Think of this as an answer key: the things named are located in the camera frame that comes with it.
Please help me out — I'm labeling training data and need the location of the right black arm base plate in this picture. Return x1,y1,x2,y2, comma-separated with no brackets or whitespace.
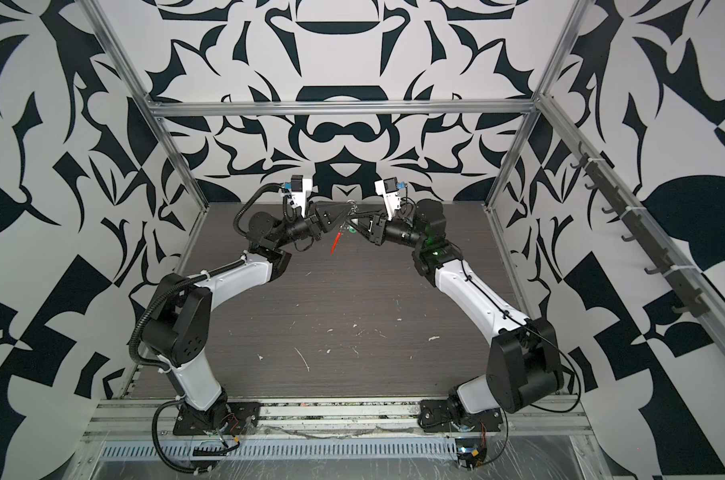
416,397,503,433

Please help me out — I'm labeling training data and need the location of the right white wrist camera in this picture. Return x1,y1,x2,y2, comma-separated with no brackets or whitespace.
374,177,405,221

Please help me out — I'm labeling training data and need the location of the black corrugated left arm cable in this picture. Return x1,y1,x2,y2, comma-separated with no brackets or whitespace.
126,182,292,475

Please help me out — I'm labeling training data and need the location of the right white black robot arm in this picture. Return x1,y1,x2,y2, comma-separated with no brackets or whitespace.
350,200,563,418

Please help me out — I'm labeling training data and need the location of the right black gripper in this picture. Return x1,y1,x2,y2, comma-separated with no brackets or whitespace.
350,211,430,255

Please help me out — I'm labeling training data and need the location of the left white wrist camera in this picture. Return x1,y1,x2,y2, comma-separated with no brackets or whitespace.
284,175,314,217

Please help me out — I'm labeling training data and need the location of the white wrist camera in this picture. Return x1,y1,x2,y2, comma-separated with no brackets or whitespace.
374,177,405,221
284,175,314,217

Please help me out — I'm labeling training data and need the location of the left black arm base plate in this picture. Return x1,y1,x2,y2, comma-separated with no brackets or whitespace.
172,401,262,436

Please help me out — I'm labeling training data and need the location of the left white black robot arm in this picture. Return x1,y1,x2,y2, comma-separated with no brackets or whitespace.
128,202,352,416

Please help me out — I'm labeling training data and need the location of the white slotted cable duct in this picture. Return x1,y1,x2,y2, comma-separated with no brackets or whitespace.
97,439,459,463

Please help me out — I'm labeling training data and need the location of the black wall hook rail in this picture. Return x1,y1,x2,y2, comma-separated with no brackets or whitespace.
571,141,711,318

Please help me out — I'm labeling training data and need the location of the silver keyring with red tag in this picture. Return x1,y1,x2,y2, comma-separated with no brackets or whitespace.
330,200,358,254

